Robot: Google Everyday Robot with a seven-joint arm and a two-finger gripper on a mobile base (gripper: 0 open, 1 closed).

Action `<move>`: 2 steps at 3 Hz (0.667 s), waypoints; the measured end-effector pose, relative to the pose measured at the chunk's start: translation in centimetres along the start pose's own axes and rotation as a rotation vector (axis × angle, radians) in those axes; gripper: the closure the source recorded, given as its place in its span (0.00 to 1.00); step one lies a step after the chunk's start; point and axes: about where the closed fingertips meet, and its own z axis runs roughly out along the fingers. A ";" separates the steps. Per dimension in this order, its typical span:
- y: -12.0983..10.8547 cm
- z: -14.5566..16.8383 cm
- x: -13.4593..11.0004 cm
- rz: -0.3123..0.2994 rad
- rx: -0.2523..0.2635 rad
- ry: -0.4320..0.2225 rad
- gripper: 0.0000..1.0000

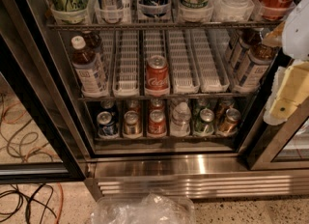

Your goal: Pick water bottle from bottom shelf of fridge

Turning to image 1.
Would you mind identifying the left glass fridge door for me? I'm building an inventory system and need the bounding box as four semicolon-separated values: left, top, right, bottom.
0;0;88;183

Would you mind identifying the clear plastic bin with bag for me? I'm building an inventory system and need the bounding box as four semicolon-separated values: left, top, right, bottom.
91;193;196;224

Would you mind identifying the red coca-cola can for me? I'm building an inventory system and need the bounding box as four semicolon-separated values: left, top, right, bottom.
149;98;165;112
148;110;167;137

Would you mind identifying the white empty shelf tray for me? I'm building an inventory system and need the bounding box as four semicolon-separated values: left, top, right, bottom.
166;30;200;94
190;29;230;93
112;31;140;98

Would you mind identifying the black cable on floor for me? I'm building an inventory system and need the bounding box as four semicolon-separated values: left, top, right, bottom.
0;182;58;224

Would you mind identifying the blue Pepsi can front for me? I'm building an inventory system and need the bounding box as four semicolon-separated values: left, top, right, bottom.
97;111;118;137

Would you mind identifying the brown tea bottle left front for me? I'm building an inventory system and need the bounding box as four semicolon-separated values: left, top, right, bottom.
71;36;106;98

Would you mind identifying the gold soda can rear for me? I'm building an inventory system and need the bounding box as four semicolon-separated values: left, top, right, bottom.
215;98;235;116

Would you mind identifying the green soda can front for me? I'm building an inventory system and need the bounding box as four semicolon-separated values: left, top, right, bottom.
194;108;214;136

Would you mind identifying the brown tea bottle right front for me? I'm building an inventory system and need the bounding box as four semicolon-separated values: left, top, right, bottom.
236;42;277;88

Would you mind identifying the red Coca-Cola can middle shelf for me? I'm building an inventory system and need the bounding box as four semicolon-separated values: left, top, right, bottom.
146;55;168;91

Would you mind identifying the brown soda can front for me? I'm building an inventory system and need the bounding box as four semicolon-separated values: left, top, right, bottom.
124;111;141;135

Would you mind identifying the middle wire shelf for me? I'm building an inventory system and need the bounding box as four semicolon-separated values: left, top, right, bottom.
78;93;253;101

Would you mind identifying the right glass fridge door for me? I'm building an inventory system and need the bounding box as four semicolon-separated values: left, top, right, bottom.
239;52;309;171

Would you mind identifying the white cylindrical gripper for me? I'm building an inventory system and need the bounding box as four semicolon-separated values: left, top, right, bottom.
262;0;309;126

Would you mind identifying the brown soda can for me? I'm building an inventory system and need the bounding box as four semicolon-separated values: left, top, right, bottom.
126;99;141;112
124;111;141;135

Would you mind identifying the clear water bottle front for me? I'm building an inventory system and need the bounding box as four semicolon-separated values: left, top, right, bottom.
170;102;191;137

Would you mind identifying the wire shelf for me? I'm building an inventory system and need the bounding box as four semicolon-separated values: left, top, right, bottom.
78;93;253;101
47;21;281;31

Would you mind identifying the brown tea bottle right rear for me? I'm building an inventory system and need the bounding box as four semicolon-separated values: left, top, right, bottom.
225;28;263;70

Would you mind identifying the top wire shelf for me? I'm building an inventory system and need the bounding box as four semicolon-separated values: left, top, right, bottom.
47;21;281;31

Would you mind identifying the brown tea bottle left rear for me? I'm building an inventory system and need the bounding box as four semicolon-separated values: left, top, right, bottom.
80;30;109;68

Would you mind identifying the brown soda can rear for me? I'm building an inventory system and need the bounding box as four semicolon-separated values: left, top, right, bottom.
126;99;141;112

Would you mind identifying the red Coca-Cola can bottom rear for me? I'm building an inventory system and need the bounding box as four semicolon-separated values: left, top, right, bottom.
149;98;165;112

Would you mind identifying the gold soda can front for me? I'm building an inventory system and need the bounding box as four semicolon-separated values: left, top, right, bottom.
218;108;241;134

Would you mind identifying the glass fridge door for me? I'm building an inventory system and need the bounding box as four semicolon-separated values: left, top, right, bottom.
0;0;88;183
239;52;309;171

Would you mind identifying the red Coca-Cola can bottom front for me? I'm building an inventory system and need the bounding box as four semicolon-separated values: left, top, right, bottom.
148;110;167;137

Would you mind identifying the blue pepsi can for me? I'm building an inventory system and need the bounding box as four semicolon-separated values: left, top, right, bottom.
97;111;118;137
100;100;118;116

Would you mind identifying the orange cable on floor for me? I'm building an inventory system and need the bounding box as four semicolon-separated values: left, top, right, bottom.
53;182;65;224

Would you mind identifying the green soda can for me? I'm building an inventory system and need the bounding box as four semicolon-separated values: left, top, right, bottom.
194;108;214;136
193;98;210;115

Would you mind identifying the green soda can rear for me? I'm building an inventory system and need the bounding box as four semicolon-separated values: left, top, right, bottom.
193;98;210;115

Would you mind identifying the brown tea bottle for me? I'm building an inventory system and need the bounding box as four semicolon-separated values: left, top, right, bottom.
80;30;109;68
236;42;277;88
225;28;263;70
71;36;106;98

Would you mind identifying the gold soda can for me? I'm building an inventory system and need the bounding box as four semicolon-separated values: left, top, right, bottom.
215;98;235;116
218;108;241;134

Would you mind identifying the clear water bottle rear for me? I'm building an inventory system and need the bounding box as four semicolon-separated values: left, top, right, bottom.
170;98;189;108

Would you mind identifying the blue Pepsi can rear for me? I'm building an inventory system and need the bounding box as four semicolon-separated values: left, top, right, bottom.
100;100;118;116

